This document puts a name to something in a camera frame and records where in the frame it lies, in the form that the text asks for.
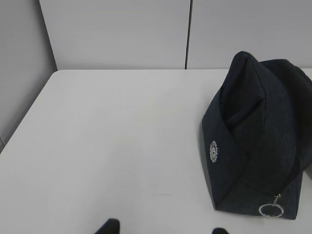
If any dark blue fabric bag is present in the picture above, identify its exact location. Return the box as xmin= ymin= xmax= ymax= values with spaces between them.
xmin=201 ymin=51 xmax=312 ymax=220

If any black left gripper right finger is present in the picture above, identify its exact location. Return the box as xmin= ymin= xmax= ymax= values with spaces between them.
xmin=213 ymin=227 xmax=229 ymax=234

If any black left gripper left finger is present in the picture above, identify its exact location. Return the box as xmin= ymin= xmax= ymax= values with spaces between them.
xmin=95 ymin=218 xmax=120 ymax=234

